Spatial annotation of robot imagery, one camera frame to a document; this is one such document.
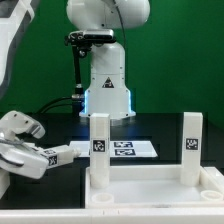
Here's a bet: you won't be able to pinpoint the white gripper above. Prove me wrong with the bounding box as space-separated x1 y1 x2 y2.
0 140 49 179

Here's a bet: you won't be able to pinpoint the white desk top tray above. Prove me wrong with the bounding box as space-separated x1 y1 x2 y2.
85 165 224 209

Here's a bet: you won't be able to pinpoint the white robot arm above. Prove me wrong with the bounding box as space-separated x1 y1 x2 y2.
0 0 150 179

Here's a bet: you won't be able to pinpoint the white block left edge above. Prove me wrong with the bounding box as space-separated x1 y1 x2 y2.
0 169 10 199

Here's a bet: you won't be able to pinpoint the marker tag sheet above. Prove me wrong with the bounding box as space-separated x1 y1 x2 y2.
70 141 157 158

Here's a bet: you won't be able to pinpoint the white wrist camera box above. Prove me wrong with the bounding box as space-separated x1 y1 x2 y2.
0 111 45 141

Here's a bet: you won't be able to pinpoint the black cables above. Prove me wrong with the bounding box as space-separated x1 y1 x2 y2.
37 93 84 114

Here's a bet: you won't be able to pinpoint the white front rail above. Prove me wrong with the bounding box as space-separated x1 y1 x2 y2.
0 208 224 224

